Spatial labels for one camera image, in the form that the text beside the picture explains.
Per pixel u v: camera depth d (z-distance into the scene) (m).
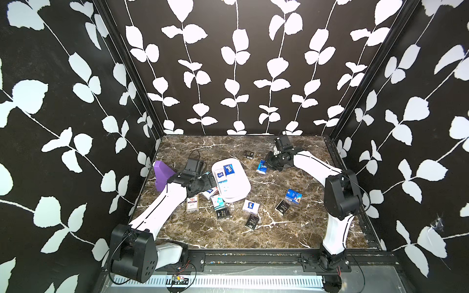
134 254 0.40
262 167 0.94
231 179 0.95
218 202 0.88
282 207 0.88
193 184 0.60
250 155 1.08
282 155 0.72
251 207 0.88
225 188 0.93
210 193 0.92
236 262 0.75
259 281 0.70
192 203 0.89
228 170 1.01
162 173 0.84
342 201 0.51
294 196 0.90
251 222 0.84
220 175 0.98
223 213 0.86
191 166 0.66
